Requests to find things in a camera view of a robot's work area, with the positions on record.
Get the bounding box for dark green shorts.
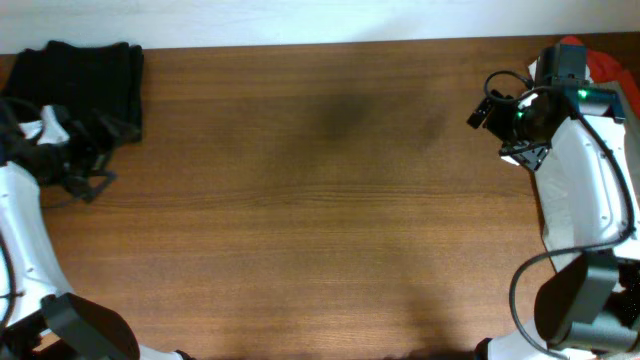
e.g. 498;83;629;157
2;40;144;143

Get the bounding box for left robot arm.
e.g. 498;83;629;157
1;97;188;360

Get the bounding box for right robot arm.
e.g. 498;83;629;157
468;43;639;359

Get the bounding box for white crumpled garment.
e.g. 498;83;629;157
528;60;541;87

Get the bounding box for red garment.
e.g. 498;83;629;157
587;49;639;95

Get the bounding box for grey folded garment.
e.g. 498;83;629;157
613;82;639;172

